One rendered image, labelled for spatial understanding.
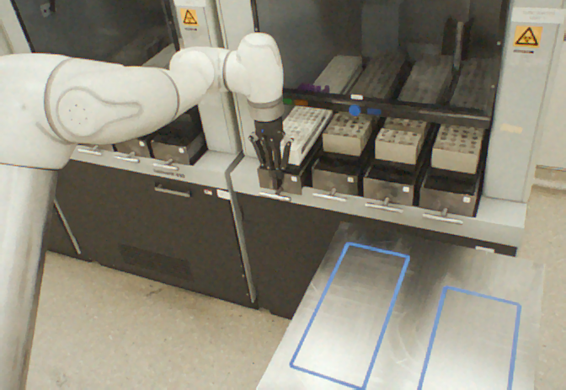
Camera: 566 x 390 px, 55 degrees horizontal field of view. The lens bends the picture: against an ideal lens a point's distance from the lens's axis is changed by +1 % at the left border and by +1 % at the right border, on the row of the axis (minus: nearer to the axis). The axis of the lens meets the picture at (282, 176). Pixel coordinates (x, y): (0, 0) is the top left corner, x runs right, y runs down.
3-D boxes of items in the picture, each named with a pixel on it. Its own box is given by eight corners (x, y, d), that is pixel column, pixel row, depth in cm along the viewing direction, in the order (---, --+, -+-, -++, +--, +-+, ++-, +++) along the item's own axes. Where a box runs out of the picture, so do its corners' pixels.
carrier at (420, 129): (424, 142, 154) (426, 125, 150) (423, 146, 152) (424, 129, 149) (385, 137, 158) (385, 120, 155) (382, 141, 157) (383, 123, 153)
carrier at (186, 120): (197, 127, 174) (194, 111, 171) (194, 130, 173) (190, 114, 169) (168, 123, 179) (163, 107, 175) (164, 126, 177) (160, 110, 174)
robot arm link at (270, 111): (256, 85, 141) (259, 104, 145) (240, 101, 135) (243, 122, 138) (288, 88, 138) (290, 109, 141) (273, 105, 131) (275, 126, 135)
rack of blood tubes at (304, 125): (304, 112, 178) (303, 96, 174) (333, 116, 174) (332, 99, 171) (267, 163, 157) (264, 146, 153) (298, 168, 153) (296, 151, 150)
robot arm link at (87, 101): (178, 59, 86) (108, 55, 91) (105, 68, 70) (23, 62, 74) (181, 139, 90) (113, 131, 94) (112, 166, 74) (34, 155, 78)
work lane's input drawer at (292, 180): (335, 82, 208) (334, 60, 202) (371, 85, 203) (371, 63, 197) (253, 196, 156) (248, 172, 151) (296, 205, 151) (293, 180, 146)
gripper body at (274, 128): (288, 109, 141) (291, 139, 146) (258, 105, 144) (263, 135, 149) (276, 124, 135) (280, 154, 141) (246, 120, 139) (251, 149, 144)
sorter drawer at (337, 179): (377, 81, 205) (377, 59, 199) (413, 84, 200) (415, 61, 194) (307, 198, 153) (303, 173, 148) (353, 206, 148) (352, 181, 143)
